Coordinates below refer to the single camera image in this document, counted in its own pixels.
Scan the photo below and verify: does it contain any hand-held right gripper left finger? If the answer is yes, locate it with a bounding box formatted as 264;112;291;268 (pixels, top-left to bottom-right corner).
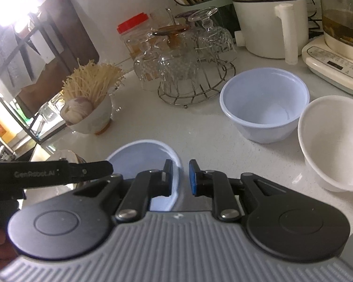
73;159;174;224

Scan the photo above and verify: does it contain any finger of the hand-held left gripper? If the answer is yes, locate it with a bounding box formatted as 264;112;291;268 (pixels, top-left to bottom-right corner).
72;161;114;183

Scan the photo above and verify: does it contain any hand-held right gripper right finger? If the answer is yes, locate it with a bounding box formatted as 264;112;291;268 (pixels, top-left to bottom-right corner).
189;159;286;222

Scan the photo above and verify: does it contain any pale blue plastic bowl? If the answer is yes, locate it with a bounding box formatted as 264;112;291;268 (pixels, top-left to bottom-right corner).
106;139;183;212
220;67;310;144

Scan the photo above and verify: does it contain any white bowl with orange base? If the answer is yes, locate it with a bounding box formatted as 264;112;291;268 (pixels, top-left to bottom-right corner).
65;95;113;136

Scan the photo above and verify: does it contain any garlic bulb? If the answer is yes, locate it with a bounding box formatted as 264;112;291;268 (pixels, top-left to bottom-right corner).
60;95;93;125

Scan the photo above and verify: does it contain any clear drinking glass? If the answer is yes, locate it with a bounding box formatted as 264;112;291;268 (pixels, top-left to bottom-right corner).
38;94;67;137

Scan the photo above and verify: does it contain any enoki mushroom bundle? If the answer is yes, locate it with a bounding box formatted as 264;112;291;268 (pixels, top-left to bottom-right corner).
61;59;126;108

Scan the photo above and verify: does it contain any cut glass goblet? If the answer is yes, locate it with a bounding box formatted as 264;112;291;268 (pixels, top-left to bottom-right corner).
133;47;162;91
151;24;199;94
188;7;234;62

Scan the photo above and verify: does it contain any silver patterned sheet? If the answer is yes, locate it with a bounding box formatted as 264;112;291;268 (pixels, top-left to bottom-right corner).
0;26;36;91

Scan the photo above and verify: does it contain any black dish rack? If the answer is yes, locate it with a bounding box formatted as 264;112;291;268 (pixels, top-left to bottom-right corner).
0;6;74;144

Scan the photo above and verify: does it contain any dark wooden cutting board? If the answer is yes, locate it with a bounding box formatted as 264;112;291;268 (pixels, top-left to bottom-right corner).
16;0;100;112

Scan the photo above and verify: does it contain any red-lid plastic jar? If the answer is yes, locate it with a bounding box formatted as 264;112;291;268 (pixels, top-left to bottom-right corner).
117;12;153;61

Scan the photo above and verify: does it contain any white electric kettle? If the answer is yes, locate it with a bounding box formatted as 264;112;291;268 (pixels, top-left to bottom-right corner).
226;0;309;65

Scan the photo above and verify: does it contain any glass kettle with cream base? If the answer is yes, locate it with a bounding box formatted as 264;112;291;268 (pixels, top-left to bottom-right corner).
301;0;353;96

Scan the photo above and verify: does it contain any wire goblet rack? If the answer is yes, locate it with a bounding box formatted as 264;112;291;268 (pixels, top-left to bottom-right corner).
157;62;236;108

